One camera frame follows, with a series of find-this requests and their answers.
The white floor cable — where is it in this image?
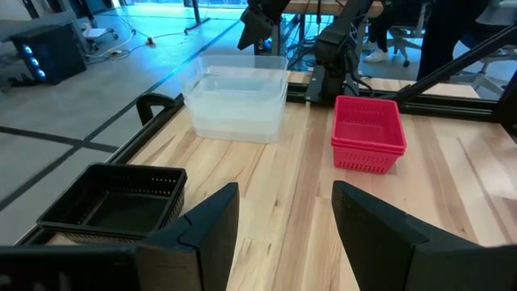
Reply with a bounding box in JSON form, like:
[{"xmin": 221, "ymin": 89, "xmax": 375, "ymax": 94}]
[{"xmin": 85, "ymin": 28, "xmax": 138, "ymax": 61}]

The black office chair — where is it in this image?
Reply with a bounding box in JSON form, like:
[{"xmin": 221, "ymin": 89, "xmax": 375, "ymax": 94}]
[{"xmin": 387, "ymin": 15, "xmax": 423, "ymax": 68}]

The black table frame rail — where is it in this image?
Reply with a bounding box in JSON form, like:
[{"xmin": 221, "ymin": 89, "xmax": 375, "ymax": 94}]
[
  {"xmin": 107, "ymin": 95, "xmax": 187, "ymax": 165},
  {"xmin": 286, "ymin": 82, "xmax": 502, "ymax": 122}
]

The black floor stand pole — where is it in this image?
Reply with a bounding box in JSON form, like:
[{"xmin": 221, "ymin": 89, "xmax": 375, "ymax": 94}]
[{"xmin": 183, "ymin": 0, "xmax": 212, "ymax": 36}]

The black computer tower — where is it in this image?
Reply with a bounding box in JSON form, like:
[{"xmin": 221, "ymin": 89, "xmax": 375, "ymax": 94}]
[{"xmin": 8, "ymin": 23, "xmax": 88, "ymax": 86}]

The black slotted plastic basket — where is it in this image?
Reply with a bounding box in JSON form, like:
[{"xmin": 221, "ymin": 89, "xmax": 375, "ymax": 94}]
[
  {"xmin": 36, "ymin": 162, "xmax": 188, "ymax": 239},
  {"xmin": 15, "ymin": 226, "xmax": 142, "ymax": 247}
]

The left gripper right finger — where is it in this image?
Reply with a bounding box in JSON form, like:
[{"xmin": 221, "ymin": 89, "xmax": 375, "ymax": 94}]
[{"xmin": 331, "ymin": 180, "xmax": 481, "ymax": 291}]

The person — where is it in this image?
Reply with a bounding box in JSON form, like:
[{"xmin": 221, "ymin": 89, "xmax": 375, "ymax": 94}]
[
  {"xmin": 415, "ymin": 0, "xmax": 490, "ymax": 82},
  {"xmin": 362, "ymin": 0, "xmax": 405, "ymax": 64}
]

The black diagonal frame strut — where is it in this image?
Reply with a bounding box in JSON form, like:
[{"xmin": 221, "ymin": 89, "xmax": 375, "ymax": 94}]
[{"xmin": 379, "ymin": 23, "xmax": 517, "ymax": 102}]

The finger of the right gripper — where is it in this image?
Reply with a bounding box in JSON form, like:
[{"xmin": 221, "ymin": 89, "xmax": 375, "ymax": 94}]
[{"xmin": 237, "ymin": 10, "xmax": 275, "ymax": 52}]

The black table clamp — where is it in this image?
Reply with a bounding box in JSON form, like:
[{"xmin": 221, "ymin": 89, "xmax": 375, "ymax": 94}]
[{"xmin": 136, "ymin": 92, "xmax": 178, "ymax": 126}]

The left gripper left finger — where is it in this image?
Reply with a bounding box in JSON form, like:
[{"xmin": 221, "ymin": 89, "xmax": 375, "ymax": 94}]
[{"xmin": 135, "ymin": 181, "xmax": 240, "ymax": 291}]

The grey office chair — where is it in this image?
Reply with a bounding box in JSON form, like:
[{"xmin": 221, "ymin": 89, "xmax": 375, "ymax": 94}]
[{"xmin": 460, "ymin": 0, "xmax": 517, "ymax": 97}]

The small wheeled cart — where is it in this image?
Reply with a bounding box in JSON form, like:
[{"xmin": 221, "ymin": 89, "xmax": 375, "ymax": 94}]
[{"xmin": 80, "ymin": 22, "xmax": 120, "ymax": 44}]

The clear plastic storage bin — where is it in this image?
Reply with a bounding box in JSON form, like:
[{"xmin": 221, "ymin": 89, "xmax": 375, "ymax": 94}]
[
  {"xmin": 180, "ymin": 53, "xmax": 290, "ymax": 122},
  {"xmin": 183, "ymin": 66, "xmax": 291, "ymax": 145}
]

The black frame post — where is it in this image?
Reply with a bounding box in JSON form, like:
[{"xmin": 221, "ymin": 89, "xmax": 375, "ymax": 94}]
[{"xmin": 496, "ymin": 70, "xmax": 517, "ymax": 126}]

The wooden background table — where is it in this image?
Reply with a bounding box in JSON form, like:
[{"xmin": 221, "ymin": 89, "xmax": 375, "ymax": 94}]
[{"xmin": 282, "ymin": 0, "xmax": 385, "ymax": 18}]

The red slotted plastic basket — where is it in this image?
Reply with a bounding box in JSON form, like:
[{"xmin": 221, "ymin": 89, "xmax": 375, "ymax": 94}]
[
  {"xmin": 330, "ymin": 95, "xmax": 407, "ymax": 157},
  {"xmin": 331, "ymin": 139, "xmax": 405, "ymax": 175}
]

